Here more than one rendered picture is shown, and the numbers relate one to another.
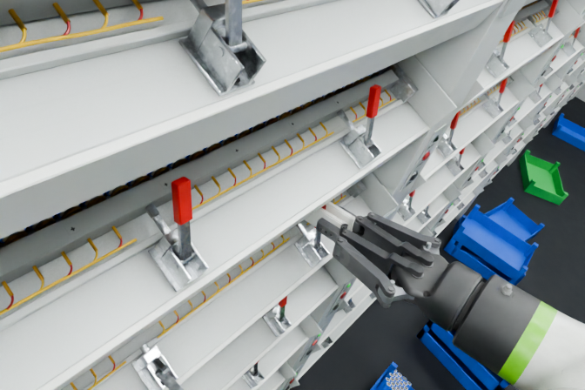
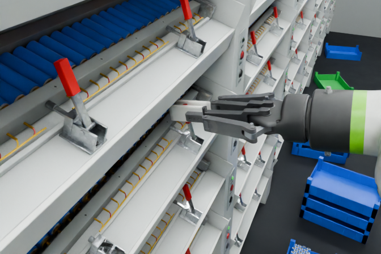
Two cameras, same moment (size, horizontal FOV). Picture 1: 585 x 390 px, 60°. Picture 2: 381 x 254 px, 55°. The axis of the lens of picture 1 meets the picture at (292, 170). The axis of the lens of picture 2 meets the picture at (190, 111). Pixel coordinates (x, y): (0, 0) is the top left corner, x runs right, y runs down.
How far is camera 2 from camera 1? 0.14 m
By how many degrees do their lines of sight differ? 9
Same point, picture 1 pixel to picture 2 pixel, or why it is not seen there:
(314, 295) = (210, 190)
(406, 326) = (290, 212)
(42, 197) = not seen: outside the picture
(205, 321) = (132, 211)
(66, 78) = not seen: outside the picture
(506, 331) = (340, 114)
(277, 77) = not seen: outside the picture
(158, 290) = (76, 157)
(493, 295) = (321, 97)
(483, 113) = (271, 35)
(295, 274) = (186, 162)
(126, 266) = (45, 148)
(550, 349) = (373, 110)
